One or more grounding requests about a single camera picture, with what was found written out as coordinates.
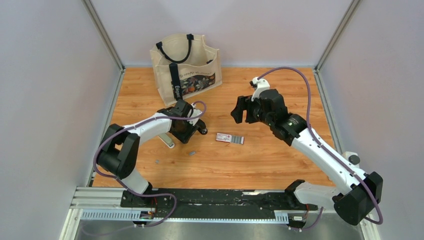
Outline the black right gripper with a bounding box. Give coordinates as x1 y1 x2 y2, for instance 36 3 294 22
230 95 274 128

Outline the red white staple box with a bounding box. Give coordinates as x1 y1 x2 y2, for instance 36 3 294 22
215 133 245 145

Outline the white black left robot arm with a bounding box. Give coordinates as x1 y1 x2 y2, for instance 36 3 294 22
92 99 208 208

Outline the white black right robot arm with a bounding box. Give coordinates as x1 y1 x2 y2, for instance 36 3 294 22
230 89 383 226

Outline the pale green white stapler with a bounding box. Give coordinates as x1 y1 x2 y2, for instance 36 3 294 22
158 133 175 149

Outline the cream canvas tote bag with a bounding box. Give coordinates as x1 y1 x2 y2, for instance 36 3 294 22
149 33 223 107

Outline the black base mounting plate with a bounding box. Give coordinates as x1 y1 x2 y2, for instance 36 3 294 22
120 188 318 220

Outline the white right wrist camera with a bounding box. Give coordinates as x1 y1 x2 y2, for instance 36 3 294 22
249 77 270 102

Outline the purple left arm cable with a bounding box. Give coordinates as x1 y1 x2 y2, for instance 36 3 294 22
92 100 208 229

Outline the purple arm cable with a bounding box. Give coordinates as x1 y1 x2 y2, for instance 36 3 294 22
92 100 208 229
256 66 384 232

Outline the aluminium frame rail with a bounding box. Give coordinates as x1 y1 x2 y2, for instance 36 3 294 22
67 187 372 224

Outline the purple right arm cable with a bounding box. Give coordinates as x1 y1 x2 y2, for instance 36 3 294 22
256 66 384 232

